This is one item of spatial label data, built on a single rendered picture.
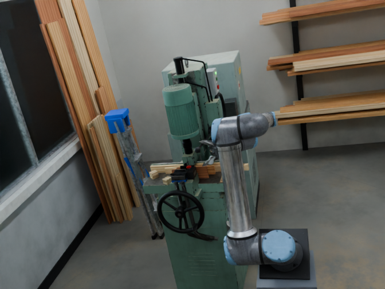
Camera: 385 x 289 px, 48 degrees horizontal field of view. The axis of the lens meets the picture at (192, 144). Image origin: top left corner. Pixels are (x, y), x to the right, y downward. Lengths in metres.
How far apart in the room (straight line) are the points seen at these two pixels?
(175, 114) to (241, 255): 0.92
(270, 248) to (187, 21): 3.23
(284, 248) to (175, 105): 1.03
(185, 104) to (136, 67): 2.60
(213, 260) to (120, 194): 1.54
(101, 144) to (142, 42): 1.52
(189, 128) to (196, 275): 1.03
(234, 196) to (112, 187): 2.19
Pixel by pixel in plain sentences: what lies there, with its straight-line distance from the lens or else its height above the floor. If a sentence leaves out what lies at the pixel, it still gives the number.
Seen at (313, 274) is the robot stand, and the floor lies 0.55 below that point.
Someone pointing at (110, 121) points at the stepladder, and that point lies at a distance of 3.48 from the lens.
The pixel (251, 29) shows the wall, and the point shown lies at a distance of 4.76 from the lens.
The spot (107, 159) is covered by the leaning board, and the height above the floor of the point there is 0.65.
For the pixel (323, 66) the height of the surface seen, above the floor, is 1.07.
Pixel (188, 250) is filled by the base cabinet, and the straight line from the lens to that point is 2.92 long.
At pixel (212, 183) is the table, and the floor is 0.90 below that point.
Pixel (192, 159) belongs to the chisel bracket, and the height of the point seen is 1.01.
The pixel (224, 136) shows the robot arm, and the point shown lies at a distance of 2.01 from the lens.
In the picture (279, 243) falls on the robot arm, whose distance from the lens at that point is 2.12.
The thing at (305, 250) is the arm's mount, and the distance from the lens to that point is 2.37.
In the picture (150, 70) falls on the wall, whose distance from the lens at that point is 5.05.
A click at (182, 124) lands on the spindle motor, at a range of 2.57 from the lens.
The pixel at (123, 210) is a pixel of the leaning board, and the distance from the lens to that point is 4.22.
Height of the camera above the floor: 2.08
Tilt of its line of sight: 21 degrees down
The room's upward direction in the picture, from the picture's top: 11 degrees counter-clockwise
